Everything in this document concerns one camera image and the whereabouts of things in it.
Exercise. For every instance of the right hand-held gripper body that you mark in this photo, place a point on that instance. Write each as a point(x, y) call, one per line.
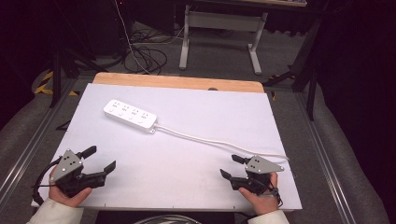
point(258, 166)

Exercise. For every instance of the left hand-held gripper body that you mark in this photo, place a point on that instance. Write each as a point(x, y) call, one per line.
point(66, 168)

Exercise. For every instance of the person's left hand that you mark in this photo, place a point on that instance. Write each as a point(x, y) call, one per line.
point(67, 196)

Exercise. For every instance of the person's right hand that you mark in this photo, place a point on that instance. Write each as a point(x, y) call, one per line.
point(261, 200)

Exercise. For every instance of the white board table cover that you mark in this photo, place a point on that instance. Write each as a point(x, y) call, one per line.
point(186, 161)

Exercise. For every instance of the white power strip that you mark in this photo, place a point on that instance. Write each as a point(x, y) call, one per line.
point(130, 115)

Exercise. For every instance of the yellow black floor tape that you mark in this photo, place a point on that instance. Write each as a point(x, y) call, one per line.
point(46, 84)

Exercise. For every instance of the black metal stand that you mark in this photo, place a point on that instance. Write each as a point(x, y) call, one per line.
point(306, 67)
point(60, 62)

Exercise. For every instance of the aluminium floor rail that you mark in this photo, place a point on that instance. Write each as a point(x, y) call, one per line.
point(323, 155)
point(34, 137)

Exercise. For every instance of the white metal desk frame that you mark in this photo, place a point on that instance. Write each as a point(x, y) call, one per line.
point(222, 20)

